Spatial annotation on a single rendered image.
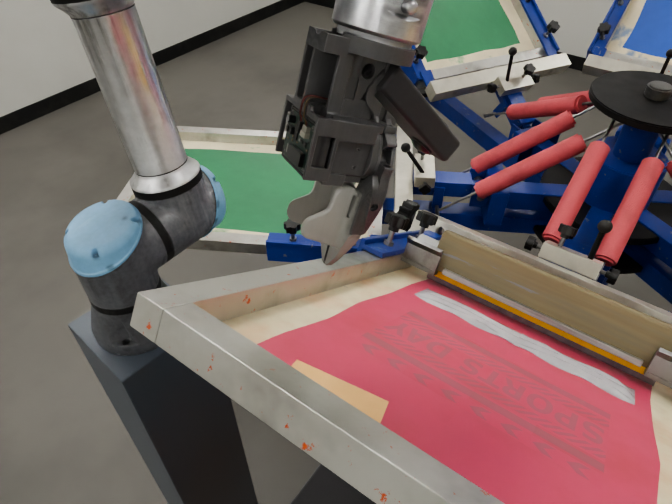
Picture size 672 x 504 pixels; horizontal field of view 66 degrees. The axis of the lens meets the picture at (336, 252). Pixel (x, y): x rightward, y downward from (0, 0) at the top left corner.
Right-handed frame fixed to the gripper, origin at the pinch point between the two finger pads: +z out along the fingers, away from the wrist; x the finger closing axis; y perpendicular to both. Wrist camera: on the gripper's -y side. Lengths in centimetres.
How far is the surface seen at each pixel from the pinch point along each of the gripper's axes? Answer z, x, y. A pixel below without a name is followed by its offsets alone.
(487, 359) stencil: 16.4, 0.8, -28.4
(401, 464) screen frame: 6.5, 20.2, 2.4
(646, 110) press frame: -17, -41, -101
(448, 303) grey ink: 18.5, -15.5, -34.7
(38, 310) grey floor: 146, -198, 28
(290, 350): 12.5, -0.3, 2.0
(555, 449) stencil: 13.6, 17.9, -21.8
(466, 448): 12.2, 16.3, -9.8
